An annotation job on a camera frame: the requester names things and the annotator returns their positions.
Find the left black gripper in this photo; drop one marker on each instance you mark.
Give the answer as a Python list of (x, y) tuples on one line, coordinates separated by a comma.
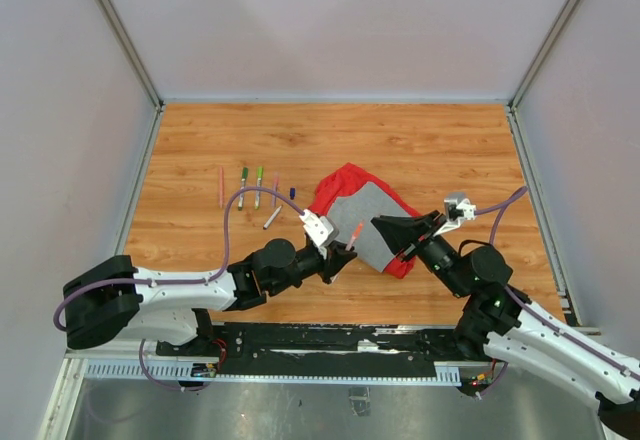
[(334, 262)]

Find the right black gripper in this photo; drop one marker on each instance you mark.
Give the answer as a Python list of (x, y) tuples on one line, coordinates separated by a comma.
[(402, 232)]

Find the orange highlighter pen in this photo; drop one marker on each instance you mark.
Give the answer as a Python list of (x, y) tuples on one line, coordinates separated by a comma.
[(354, 236)]

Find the white marker blue end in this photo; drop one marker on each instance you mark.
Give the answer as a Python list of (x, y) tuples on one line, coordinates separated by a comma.
[(272, 217)]

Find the purple pen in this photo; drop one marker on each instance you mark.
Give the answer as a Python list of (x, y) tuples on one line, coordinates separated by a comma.
[(275, 184)]

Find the white marker green end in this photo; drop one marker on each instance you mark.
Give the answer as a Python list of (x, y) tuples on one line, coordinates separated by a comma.
[(257, 198)]

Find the orange white pen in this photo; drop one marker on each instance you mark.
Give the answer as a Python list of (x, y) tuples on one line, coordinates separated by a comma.
[(240, 202)]

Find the pink pen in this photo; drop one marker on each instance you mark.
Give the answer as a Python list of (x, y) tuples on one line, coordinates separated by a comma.
[(221, 187)]

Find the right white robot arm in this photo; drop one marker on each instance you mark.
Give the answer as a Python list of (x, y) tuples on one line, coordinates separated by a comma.
[(505, 324)]

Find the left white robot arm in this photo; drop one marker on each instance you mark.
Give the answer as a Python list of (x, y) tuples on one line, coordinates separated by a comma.
[(116, 300)]

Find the red and grey cloth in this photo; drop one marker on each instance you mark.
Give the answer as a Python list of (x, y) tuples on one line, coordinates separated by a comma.
[(351, 197)]

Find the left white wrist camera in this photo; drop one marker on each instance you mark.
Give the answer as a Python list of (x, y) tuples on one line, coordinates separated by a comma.
[(320, 229)]

